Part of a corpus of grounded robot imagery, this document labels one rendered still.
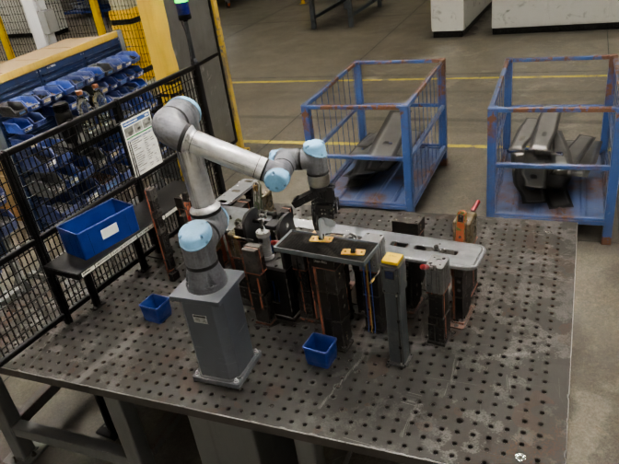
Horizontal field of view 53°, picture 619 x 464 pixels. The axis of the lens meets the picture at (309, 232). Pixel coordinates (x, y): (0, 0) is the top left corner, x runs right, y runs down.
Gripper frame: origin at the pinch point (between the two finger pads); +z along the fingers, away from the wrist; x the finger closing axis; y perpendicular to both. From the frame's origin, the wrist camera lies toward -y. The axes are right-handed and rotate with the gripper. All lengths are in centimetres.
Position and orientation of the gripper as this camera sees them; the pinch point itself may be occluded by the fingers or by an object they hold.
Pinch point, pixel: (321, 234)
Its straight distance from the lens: 222.0
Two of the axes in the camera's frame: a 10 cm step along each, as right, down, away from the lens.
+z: 1.3, 8.7, 4.8
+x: 3.3, -5.0, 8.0
